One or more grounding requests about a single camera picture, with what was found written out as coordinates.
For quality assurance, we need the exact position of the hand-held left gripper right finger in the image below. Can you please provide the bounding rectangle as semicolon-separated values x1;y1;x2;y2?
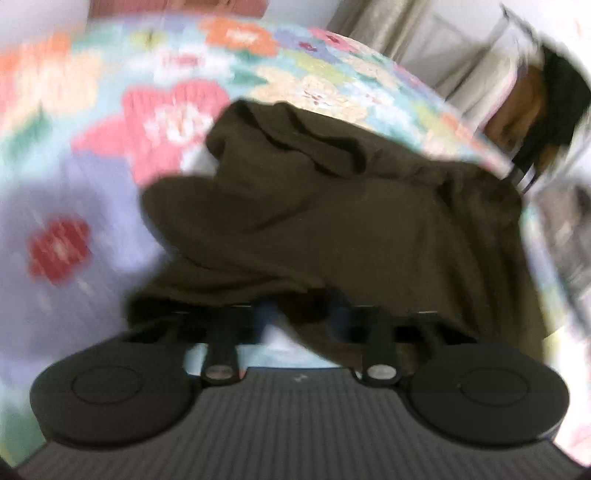
323;295;465;387

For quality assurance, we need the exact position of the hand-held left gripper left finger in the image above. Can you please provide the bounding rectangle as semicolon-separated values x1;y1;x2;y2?
130;301;278;387

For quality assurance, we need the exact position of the dark brown sweater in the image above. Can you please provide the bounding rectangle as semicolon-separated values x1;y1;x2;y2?
126;99;551;371

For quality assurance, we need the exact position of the floral quilt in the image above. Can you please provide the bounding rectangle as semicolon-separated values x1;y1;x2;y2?
0;14;591;464

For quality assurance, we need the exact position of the brown hanging garment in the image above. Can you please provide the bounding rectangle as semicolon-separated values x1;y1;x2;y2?
482;65;561;171

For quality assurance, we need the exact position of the beige curtain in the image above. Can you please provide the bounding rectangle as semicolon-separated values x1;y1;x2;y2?
329;0;467;95

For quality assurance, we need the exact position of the pink storage box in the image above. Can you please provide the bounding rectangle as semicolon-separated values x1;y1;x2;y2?
90;0;269;20

